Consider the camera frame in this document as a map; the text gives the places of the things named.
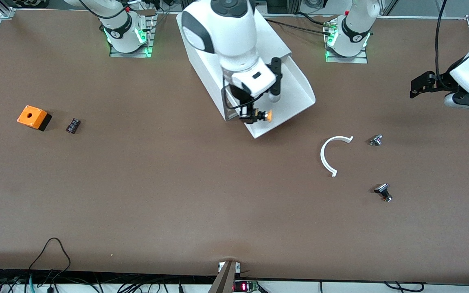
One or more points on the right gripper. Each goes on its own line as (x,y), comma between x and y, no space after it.
(242,99)

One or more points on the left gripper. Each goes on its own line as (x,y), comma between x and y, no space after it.
(442,79)

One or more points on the orange mushroom push button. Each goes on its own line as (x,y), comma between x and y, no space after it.
(268,116)

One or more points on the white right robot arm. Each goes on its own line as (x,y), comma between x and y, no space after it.
(226,36)

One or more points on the small device with red light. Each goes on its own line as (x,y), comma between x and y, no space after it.
(244,287)

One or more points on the small black terminal block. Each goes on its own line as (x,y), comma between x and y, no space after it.
(73,125)

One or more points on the orange box with black base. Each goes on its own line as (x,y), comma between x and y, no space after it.
(31,116)

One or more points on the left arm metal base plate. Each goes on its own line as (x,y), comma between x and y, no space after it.
(346,60)

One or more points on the white semicircular bracket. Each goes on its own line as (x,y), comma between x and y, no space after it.
(322,156)

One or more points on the black switch with grey cap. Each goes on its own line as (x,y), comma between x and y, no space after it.
(382,188)

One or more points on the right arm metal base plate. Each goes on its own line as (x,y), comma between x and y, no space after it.
(130,54)

